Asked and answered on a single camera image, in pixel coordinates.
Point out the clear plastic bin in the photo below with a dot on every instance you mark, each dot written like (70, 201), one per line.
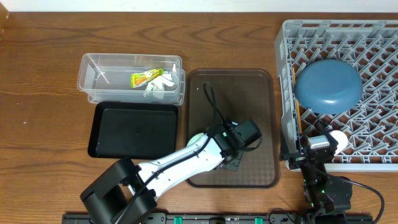
(106, 77)

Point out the mint green bowl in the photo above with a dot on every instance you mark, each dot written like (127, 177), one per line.
(194, 138)

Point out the dark blue plate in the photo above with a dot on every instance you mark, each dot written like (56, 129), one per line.
(329, 87)

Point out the grey dishwasher rack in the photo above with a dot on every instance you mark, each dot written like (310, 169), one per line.
(371, 126)

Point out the black tray bin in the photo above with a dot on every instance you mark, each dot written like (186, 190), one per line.
(133, 130)

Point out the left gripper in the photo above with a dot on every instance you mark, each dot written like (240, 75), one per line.
(235, 168)

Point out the brown serving tray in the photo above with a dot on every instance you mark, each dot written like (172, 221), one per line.
(240, 95)

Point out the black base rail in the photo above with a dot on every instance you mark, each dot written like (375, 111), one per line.
(273, 218)

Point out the wooden chopstick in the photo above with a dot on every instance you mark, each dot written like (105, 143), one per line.
(297, 103)

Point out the yellow snack wrapper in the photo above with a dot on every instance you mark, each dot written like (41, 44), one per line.
(140, 79)

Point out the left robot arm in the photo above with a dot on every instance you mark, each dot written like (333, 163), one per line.
(127, 193)

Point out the white tissue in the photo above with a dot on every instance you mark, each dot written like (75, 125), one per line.
(156, 87)

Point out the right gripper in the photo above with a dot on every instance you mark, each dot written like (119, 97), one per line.
(297, 159)

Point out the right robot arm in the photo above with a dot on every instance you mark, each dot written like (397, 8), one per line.
(329, 195)

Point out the pink white cup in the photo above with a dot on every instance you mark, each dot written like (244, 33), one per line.
(342, 140)

